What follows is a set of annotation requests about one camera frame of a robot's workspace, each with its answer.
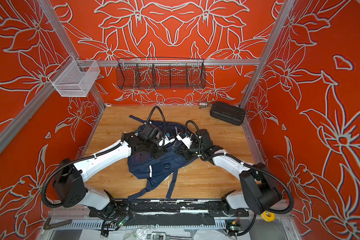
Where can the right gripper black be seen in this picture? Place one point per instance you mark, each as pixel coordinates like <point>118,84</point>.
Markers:
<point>185,152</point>

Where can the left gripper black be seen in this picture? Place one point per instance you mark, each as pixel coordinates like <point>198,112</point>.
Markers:
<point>160,152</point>

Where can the navy blue student backpack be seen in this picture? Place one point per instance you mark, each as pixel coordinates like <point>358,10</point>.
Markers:
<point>145,165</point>

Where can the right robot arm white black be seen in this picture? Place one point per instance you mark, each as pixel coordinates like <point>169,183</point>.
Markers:
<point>261,190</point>

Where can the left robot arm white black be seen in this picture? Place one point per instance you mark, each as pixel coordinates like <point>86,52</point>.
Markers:
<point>66,186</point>

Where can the small silver metal cylinder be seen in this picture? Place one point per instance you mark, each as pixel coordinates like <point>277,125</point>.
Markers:
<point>203,104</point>

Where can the black hard case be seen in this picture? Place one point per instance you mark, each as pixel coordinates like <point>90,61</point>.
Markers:
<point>227,113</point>

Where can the yellow tape roll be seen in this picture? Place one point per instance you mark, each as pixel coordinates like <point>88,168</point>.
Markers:
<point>268,216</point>

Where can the dark metal hex key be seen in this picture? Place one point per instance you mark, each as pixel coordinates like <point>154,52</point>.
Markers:
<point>48,225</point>

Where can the black wire wall basket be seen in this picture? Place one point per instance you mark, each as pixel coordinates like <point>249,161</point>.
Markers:
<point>163,74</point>

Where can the white wire mesh basket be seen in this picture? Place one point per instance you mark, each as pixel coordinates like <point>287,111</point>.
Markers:
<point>75,78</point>

